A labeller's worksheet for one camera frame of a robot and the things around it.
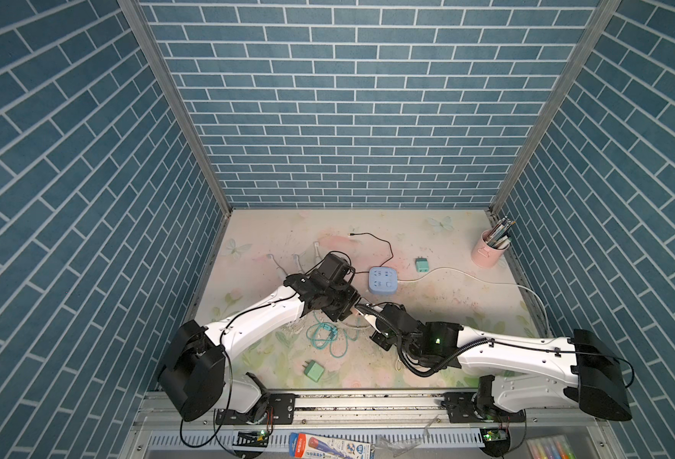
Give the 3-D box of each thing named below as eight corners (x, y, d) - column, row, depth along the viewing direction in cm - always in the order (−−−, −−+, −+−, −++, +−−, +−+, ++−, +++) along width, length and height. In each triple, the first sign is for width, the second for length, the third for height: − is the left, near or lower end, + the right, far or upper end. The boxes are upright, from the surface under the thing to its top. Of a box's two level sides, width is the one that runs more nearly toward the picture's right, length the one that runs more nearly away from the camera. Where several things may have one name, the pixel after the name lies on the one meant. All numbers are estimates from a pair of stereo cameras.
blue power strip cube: (369, 294, 97) (369, 291, 95) (368, 270, 104) (368, 266, 102) (398, 295, 97) (399, 291, 95) (395, 270, 104) (396, 266, 102)
